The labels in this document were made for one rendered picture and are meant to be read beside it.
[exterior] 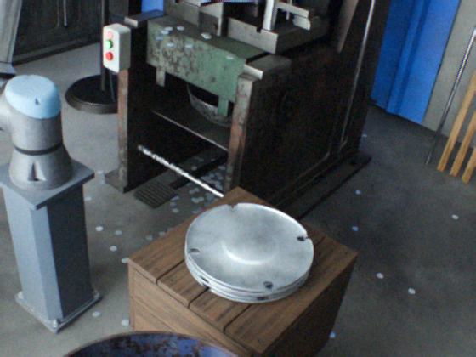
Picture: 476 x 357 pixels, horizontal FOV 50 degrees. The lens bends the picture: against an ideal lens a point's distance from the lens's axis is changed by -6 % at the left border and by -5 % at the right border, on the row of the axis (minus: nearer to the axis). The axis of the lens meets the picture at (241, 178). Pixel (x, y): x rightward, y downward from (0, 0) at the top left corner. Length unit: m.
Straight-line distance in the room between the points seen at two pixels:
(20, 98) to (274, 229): 0.64
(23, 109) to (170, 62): 0.63
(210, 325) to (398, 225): 1.10
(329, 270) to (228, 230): 0.25
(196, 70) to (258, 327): 0.81
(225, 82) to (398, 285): 0.86
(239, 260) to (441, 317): 0.81
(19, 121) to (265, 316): 0.66
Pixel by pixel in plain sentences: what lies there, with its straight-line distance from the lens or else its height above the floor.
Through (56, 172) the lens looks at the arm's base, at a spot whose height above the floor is 0.49.
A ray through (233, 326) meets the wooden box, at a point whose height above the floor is 0.35.
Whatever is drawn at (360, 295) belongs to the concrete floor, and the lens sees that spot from 1.74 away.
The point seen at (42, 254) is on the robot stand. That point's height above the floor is 0.27.
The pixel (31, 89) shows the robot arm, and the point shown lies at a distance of 1.21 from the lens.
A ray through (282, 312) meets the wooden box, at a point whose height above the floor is 0.35.
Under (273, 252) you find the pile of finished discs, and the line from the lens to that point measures 1.21.
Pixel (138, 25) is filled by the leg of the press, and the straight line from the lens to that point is 1.71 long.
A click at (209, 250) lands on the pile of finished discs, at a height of 0.39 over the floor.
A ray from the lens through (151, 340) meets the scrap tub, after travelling 0.93.
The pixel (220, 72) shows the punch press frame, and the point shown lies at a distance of 1.55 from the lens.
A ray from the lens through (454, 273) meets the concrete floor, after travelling 1.96.
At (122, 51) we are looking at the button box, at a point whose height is 0.56.
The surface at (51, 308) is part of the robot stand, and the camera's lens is 1.52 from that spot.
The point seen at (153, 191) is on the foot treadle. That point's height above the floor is 0.15.
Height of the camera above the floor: 1.20
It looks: 35 degrees down
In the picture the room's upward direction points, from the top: 8 degrees clockwise
